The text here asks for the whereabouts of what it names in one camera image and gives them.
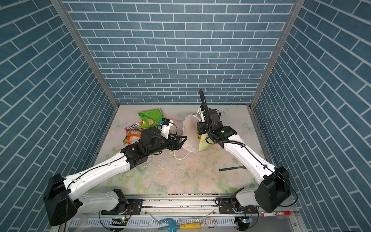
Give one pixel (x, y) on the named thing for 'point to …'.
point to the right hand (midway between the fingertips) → (200, 120)
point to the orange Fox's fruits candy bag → (136, 127)
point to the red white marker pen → (264, 214)
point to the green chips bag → (151, 117)
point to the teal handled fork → (239, 167)
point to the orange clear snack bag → (132, 137)
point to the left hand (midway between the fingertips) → (183, 137)
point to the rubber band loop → (210, 223)
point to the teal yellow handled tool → (172, 226)
